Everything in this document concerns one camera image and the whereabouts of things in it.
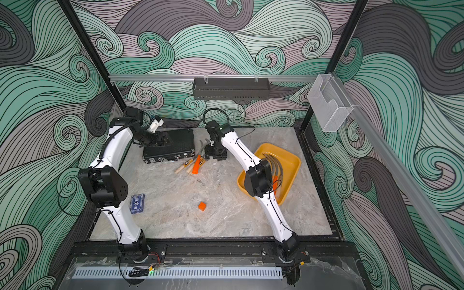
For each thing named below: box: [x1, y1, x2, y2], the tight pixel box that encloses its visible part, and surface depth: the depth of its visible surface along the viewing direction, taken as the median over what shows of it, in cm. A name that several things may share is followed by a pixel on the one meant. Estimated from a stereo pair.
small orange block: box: [198, 201, 207, 212], surface depth 88 cm
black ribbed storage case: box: [141, 128, 196, 164], surface depth 104 cm
